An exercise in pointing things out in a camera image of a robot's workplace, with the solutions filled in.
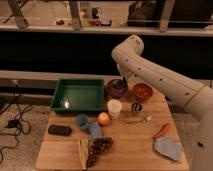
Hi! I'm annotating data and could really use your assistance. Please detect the purple bowl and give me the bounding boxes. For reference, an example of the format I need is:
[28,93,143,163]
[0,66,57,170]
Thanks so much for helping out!
[105,79,128,98]

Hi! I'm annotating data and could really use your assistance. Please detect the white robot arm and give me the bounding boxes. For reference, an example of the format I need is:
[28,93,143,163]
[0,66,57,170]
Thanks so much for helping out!
[111,35,213,171]

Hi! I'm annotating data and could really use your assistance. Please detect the red bowl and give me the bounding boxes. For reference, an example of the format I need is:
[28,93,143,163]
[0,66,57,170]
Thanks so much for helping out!
[132,83,153,102]

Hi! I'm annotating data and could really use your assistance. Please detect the white plastic cup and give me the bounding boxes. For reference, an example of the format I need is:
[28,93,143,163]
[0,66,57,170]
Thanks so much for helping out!
[107,99,122,119]

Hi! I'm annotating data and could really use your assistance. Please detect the small metal cup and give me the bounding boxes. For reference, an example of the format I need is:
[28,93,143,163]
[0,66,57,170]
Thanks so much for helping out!
[131,102,143,116]

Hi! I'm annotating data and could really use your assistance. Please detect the orange apple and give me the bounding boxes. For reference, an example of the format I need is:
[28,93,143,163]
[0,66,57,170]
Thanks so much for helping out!
[97,112,110,126]

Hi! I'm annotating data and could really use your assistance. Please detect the wooden table board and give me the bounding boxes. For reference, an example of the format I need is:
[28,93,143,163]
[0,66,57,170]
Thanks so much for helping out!
[35,83,190,171]

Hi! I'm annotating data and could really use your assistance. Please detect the green plastic tray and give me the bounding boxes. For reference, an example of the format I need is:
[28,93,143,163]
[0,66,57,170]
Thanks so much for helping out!
[50,78,105,114]

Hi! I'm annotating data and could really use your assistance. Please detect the blue plastic cup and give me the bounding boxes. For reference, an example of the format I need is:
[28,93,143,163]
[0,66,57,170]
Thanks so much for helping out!
[76,114,89,131]

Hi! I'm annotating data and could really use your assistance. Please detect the blue cloth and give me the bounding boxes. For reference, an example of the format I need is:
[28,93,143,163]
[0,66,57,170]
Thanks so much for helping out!
[89,122,103,140]

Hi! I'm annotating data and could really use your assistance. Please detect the orange carrot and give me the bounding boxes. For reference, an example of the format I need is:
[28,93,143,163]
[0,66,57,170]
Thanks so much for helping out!
[153,123,171,139]

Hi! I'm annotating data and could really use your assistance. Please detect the purple grape bunch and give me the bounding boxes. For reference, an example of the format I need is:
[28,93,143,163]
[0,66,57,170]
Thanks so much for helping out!
[87,137,113,167]

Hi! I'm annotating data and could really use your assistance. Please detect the yellow corn cob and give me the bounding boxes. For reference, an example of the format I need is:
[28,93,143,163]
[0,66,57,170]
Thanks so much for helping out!
[78,139,89,170]

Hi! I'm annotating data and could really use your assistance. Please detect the black rectangular case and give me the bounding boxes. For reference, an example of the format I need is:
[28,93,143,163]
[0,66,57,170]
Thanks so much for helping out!
[48,125,72,136]

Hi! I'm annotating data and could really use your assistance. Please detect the black power adapter with cables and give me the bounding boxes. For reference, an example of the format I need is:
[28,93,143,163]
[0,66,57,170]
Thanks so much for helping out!
[0,79,34,165]

